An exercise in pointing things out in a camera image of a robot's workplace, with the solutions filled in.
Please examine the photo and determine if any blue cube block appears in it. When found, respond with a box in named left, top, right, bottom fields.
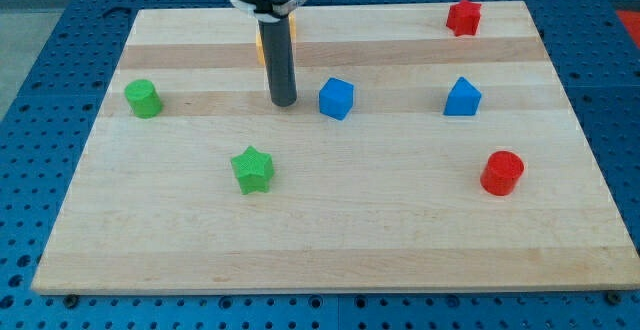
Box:
left=318, top=78, right=355, bottom=121

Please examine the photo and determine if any green star block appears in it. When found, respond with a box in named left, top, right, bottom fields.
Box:
left=231, top=146, right=275, bottom=195

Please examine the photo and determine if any light wooden board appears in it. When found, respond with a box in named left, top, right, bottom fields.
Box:
left=32, top=1, right=639, bottom=295

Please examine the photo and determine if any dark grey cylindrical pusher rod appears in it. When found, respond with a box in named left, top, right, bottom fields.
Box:
left=259, top=17, right=297, bottom=107

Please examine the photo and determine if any yellow block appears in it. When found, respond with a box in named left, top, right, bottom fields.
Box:
left=255, top=14, right=297, bottom=66

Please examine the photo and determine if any blue triangular prism block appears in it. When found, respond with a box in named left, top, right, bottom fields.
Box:
left=443, top=77, right=482, bottom=116

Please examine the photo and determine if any green cylinder block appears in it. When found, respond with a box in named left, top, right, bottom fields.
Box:
left=124, top=79, right=163, bottom=119

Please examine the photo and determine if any red cylinder block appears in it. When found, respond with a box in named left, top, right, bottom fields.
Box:
left=480, top=150, right=525, bottom=196

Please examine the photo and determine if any red star block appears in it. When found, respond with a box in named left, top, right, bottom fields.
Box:
left=446, top=0, right=482, bottom=37

